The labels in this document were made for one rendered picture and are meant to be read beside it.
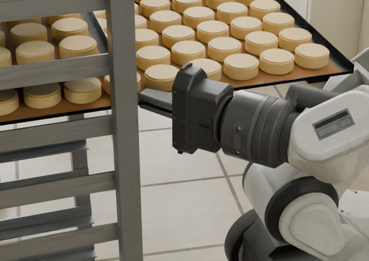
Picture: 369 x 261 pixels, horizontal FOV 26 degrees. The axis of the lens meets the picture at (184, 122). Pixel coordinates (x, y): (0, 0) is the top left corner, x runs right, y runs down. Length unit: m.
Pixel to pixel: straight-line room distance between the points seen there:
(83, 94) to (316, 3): 1.72
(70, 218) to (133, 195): 0.58
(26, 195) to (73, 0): 0.28
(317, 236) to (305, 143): 0.54
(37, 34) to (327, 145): 0.42
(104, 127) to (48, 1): 0.20
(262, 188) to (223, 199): 0.79
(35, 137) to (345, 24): 1.86
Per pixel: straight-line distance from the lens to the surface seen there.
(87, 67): 1.02
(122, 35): 0.98
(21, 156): 1.55
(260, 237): 1.81
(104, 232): 1.17
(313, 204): 1.43
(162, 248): 2.08
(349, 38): 2.82
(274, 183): 1.45
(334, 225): 1.47
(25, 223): 1.66
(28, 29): 1.12
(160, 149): 2.46
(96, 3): 0.99
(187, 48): 1.18
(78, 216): 1.67
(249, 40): 1.21
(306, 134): 0.95
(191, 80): 1.02
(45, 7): 0.98
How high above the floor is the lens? 1.33
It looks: 31 degrees down
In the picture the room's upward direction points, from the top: straight up
